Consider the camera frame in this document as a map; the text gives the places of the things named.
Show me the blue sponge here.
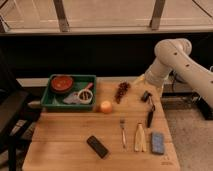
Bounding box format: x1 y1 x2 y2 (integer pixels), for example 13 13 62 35
151 132 165 155

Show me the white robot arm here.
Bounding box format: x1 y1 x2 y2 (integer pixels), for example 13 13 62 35
145 38 213 108

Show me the dark red grape bunch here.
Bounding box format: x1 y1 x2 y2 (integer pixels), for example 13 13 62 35
115 82 131 104

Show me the yellow apple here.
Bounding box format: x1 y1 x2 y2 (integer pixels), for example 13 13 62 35
100 101 112 114

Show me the grey crumpled cloth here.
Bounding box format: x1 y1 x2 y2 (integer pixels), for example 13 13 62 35
63 92 80 104

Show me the silver fork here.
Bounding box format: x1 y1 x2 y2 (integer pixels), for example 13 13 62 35
120 119 127 149

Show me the green plastic tray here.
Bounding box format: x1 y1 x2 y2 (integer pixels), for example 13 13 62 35
41 74 96 111

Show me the small black clip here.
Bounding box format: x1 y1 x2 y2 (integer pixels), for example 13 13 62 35
141 91 151 102

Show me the red bowl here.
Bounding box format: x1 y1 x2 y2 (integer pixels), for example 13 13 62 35
50 75 73 93

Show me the black remote control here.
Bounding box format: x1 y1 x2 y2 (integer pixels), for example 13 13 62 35
87 136 109 159

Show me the black chair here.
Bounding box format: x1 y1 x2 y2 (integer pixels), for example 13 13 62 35
0 50 41 171

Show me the black handled utensil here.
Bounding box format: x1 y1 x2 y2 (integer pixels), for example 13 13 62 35
146 96 156 129

